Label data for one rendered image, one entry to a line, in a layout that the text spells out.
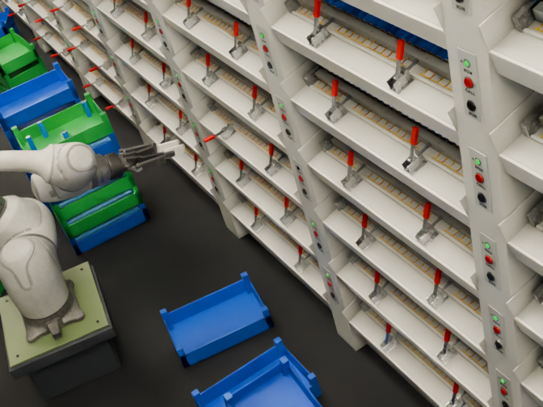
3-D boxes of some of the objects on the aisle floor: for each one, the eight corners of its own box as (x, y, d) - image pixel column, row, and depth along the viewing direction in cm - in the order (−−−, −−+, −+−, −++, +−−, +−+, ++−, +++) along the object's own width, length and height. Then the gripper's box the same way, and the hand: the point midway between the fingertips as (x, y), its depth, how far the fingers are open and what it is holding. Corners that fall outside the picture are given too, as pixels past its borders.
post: (355, 351, 255) (185, -292, 152) (338, 333, 262) (162, -292, 159) (410, 315, 261) (280, -328, 158) (390, 299, 268) (254, -327, 165)
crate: (184, 368, 266) (176, 351, 261) (166, 327, 281) (158, 310, 276) (274, 327, 270) (268, 308, 265) (251, 288, 286) (246, 270, 281)
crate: (232, 455, 237) (224, 437, 232) (198, 409, 252) (190, 392, 247) (322, 394, 246) (316, 375, 241) (284, 354, 261) (278, 335, 256)
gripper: (97, 168, 256) (170, 147, 266) (118, 191, 244) (195, 168, 254) (94, 145, 252) (168, 124, 262) (115, 167, 240) (192, 144, 250)
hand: (170, 148), depth 257 cm, fingers open, 3 cm apart
